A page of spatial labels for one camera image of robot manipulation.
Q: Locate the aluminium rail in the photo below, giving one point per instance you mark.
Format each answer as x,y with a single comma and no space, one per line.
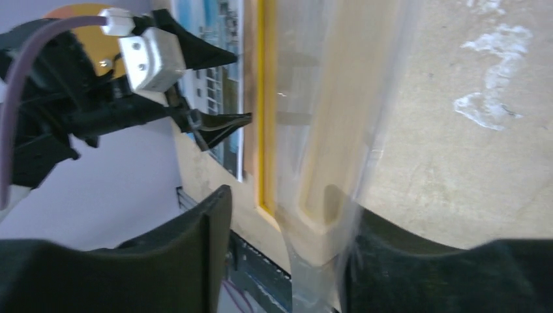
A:
185,202

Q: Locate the white cylinder with coloured face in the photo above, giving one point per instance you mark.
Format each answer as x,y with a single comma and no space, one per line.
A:
101,49

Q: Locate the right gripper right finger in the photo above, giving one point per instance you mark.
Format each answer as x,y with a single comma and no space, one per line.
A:
393,270

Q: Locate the yellow picture frame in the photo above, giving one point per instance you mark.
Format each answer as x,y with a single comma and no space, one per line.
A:
265,108

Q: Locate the clear plastic sheet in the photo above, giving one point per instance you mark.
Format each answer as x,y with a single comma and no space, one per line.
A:
324,129

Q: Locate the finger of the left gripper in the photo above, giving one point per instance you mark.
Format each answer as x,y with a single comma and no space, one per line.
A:
209,130
197,53

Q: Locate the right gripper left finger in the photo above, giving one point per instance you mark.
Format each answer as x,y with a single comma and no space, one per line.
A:
176,267

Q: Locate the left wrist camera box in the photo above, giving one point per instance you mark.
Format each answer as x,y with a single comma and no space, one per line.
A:
153,61

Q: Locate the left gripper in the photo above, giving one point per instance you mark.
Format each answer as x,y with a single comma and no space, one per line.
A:
52,93

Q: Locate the building photo print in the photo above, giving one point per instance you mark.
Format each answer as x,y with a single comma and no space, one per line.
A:
216,90

